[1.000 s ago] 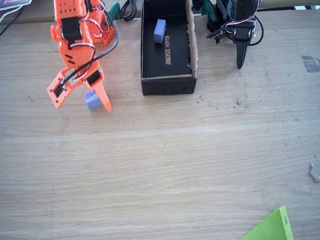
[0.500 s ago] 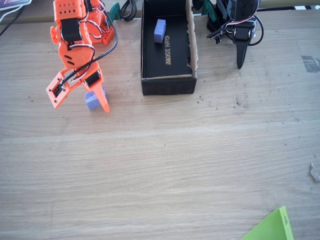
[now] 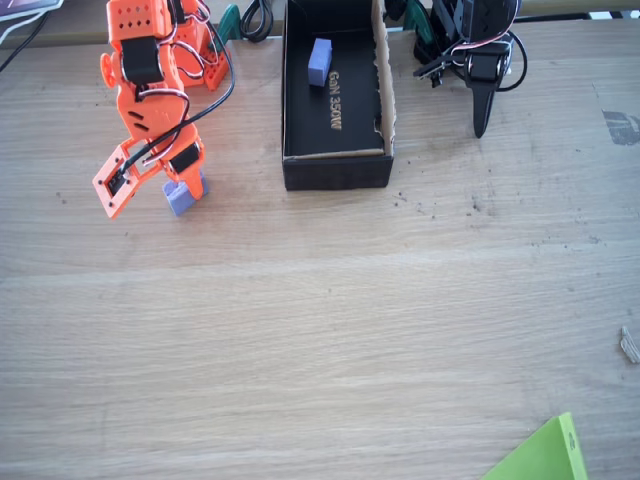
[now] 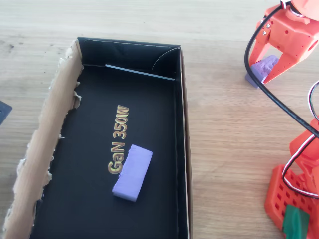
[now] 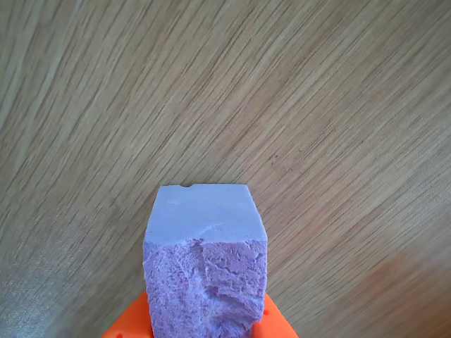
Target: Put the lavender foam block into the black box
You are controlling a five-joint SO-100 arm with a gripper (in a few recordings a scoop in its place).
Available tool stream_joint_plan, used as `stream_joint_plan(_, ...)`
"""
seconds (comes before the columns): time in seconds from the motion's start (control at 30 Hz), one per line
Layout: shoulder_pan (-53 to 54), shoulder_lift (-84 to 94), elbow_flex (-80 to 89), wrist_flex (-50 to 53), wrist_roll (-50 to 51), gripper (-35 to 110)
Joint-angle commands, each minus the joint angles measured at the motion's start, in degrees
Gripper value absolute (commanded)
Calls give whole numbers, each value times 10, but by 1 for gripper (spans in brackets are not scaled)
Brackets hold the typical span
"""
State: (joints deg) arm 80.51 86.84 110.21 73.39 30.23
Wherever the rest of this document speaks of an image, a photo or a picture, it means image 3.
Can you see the chunky purple foam block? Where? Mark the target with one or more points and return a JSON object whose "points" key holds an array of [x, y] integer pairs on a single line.
{"points": [[177, 202]]}

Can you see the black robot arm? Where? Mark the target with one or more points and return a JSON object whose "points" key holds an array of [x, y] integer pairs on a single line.
{"points": [[480, 15]]}

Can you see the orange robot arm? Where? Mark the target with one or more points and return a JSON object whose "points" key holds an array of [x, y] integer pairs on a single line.
{"points": [[137, 20]]}

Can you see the black cardboard box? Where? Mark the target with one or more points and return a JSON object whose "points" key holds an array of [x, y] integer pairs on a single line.
{"points": [[300, 100]]}

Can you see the flat purple foam block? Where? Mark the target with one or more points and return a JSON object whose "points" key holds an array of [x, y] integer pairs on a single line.
{"points": [[320, 62]]}

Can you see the green table clamp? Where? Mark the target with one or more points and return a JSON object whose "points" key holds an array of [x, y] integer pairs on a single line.
{"points": [[230, 22], [417, 22]]}

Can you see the white edged printed sheet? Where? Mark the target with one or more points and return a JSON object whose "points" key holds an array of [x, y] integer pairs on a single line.
{"points": [[25, 5]]}

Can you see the lime green sheet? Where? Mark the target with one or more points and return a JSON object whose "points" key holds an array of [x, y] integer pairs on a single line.
{"points": [[550, 455]]}

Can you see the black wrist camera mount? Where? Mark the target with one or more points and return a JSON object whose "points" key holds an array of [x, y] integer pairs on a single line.
{"points": [[430, 69]]}

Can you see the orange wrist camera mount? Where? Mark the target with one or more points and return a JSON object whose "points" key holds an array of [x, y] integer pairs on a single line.
{"points": [[101, 195]]}

